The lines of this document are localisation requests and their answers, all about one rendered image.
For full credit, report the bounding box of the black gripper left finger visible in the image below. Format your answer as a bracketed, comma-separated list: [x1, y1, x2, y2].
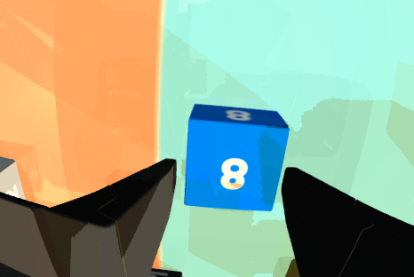
[0, 158, 178, 277]

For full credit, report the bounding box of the blue block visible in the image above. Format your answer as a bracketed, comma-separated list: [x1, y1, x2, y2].
[183, 104, 289, 211]

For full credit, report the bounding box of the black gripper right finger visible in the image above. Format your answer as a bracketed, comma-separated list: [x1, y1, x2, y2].
[281, 167, 414, 277]

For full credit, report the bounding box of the yellow block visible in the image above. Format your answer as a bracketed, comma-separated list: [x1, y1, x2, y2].
[285, 258, 299, 277]

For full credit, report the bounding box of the tan block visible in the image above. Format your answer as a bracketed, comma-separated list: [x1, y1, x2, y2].
[0, 156, 26, 200]

